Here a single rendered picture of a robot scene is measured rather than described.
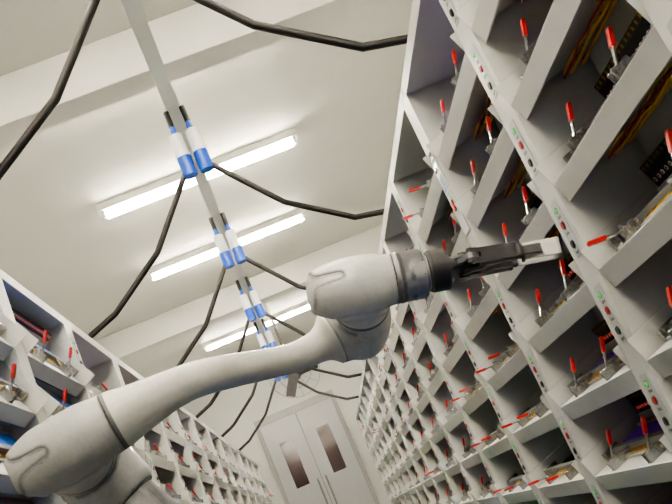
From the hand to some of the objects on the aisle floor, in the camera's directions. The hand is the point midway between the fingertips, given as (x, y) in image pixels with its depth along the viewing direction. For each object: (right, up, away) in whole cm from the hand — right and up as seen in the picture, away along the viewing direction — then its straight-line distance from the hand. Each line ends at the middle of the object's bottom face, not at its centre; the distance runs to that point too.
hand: (538, 251), depth 161 cm
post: (+60, -83, -4) cm, 103 cm away
